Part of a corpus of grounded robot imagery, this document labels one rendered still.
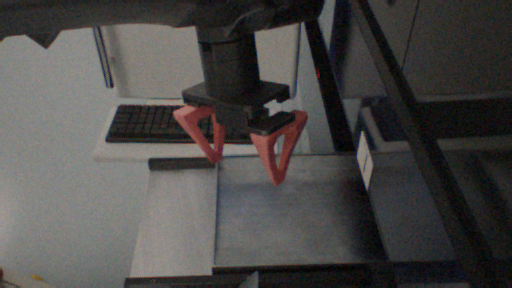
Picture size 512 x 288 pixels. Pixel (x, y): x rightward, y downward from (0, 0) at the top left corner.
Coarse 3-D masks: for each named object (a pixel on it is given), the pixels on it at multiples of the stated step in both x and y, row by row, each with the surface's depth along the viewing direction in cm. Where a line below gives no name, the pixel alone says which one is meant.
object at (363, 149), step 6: (360, 138) 82; (360, 144) 82; (360, 150) 82; (366, 150) 78; (360, 156) 83; (360, 162) 83; (366, 162) 78; (372, 162) 75; (360, 168) 83; (366, 168) 79; (372, 168) 75; (366, 174) 79; (366, 180) 79; (366, 186) 79
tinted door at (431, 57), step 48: (432, 0) 53; (480, 0) 43; (432, 48) 53; (480, 48) 43; (432, 96) 54; (480, 96) 43; (432, 144) 54; (480, 144) 43; (480, 192) 43; (480, 240) 44
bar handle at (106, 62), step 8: (96, 32) 110; (96, 40) 111; (104, 40) 112; (96, 48) 113; (104, 48) 113; (104, 56) 114; (104, 64) 116; (112, 64) 120; (104, 72) 117; (112, 72) 119; (104, 80) 119; (112, 80) 119
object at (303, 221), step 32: (224, 160) 96; (256, 160) 96; (320, 160) 97; (352, 160) 97; (224, 192) 93; (256, 192) 93; (288, 192) 93; (320, 192) 93; (352, 192) 93; (224, 224) 87; (256, 224) 87; (288, 224) 87; (320, 224) 87; (352, 224) 87; (224, 256) 82; (256, 256) 82; (288, 256) 82; (320, 256) 82; (352, 256) 82; (384, 256) 82
